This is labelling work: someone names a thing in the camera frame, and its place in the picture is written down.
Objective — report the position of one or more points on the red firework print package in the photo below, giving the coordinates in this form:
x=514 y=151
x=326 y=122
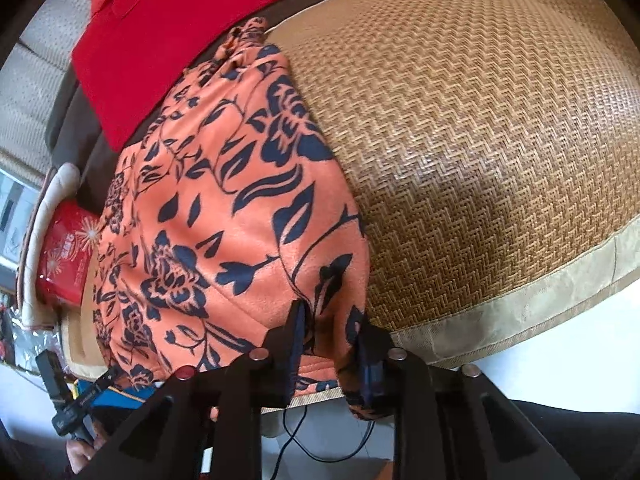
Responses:
x=65 y=255

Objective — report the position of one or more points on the folded pink white quilt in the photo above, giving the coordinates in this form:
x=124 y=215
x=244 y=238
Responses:
x=60 y=180

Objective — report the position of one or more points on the woven bamboo mat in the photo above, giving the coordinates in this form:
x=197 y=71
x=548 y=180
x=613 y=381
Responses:
x=475 y=135

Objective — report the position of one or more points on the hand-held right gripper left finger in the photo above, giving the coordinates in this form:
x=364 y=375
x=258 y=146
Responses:
x=295 y=340

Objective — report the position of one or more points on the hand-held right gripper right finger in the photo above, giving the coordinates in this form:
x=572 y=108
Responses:
x=372 y=375

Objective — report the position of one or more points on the person's left hand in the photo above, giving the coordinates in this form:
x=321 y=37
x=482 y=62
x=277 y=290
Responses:
x=82 y=455

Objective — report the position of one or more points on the red blanket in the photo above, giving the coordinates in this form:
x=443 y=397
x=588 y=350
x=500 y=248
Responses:
x=175 y=35

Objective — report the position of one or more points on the yellow and blue container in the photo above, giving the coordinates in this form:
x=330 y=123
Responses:
x=125 y=397

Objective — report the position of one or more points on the brown leather sofa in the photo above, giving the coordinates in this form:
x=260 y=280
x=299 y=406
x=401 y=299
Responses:
x=90 y=130

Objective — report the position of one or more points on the orange floral shirt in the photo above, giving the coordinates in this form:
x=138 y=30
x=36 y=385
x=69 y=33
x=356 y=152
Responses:
x=225 y=210

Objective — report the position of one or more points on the beige dotted curtain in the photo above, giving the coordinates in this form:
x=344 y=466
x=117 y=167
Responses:
x=40 y=85

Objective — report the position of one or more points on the person's black pants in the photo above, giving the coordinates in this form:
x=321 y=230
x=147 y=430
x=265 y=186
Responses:
x=590 y=440

